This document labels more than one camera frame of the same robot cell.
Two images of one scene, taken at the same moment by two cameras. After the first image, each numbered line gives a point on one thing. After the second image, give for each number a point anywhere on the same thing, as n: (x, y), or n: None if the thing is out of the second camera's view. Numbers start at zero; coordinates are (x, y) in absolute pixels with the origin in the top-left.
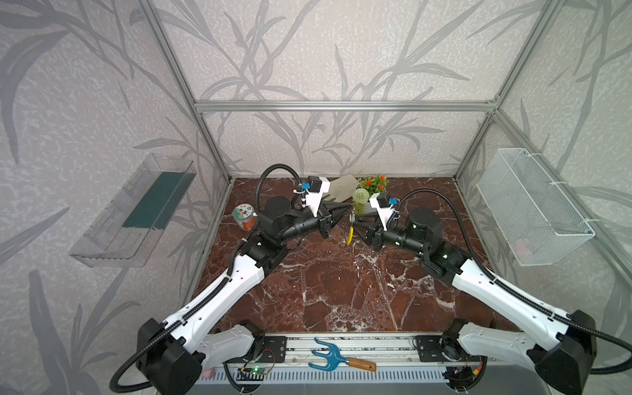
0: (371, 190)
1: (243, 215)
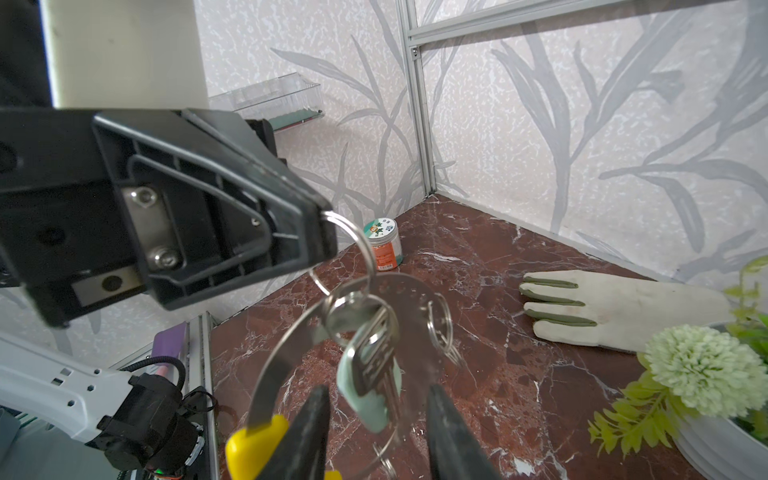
0: (704, 387)
1: (386, 240)
